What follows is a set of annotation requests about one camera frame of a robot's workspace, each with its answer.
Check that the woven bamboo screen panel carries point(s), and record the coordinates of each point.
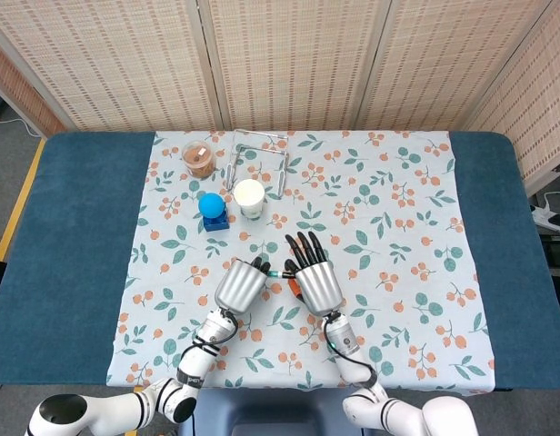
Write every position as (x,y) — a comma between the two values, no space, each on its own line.
(443,63)
(116,63)
(16,91)
(293,63)
(539,100)

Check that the floral print tablecloth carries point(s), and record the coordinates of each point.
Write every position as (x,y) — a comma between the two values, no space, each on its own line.
(398,295)

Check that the clear jar with brown contents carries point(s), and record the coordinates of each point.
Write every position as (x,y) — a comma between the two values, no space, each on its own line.
(198,159)

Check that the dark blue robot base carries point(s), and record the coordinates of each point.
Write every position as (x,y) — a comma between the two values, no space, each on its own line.
(271,409)

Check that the black box on floor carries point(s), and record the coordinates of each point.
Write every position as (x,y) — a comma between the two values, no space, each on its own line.
(557,250)

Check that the blue toy block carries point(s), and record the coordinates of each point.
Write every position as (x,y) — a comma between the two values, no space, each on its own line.
(216,224)

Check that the blue ball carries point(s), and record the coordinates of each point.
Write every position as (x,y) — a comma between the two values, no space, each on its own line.
(212,205)

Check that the green white marker body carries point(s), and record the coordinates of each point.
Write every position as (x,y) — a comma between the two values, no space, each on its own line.
(275,274)

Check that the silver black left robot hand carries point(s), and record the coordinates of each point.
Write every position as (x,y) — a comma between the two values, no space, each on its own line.
(239,286)

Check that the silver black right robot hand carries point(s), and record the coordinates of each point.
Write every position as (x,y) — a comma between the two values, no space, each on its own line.
(318,286)

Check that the white power strip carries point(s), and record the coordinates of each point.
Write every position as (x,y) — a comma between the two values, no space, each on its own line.
(546,215)

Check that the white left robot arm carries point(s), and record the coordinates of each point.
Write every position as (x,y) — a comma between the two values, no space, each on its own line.
(198,359)

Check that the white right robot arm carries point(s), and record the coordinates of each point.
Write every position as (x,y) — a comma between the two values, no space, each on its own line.
(352,359)

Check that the white paper cup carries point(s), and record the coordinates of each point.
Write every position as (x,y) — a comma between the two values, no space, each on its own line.
(249,195)

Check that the dark teal table cover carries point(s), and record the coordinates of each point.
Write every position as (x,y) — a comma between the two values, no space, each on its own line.
(71,204)

